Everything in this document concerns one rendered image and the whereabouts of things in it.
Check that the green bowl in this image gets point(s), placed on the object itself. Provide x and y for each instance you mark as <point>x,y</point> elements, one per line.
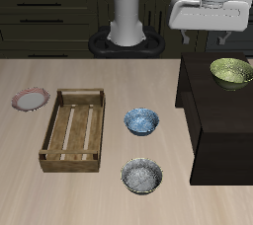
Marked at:
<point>231,72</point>

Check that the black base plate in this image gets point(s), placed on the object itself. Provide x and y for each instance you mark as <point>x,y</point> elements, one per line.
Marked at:
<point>99,45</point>

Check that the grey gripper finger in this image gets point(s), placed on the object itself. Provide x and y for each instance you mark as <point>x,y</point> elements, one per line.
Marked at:
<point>224,37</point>
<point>186,36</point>

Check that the grey bowl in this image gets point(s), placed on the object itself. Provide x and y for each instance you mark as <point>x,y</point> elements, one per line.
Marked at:
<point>141,175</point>

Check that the pink rimmed white plate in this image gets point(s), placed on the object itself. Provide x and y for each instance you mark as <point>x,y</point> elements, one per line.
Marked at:
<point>30,100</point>

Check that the blue bowl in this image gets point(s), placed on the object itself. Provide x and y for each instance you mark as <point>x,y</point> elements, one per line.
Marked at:
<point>141,122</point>

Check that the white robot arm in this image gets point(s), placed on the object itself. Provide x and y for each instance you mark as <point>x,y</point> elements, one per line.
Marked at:
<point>125,15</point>

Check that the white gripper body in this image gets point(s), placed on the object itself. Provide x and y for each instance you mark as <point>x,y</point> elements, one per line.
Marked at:
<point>210,16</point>

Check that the dark kitchen cupboards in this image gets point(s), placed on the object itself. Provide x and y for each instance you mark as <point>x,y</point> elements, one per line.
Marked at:
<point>49,21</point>

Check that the dark wooden cabinet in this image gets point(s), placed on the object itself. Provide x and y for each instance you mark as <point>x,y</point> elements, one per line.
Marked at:
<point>217,120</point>

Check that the wooden slat tray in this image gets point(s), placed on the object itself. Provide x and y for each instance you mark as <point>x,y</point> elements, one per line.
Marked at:
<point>73,130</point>

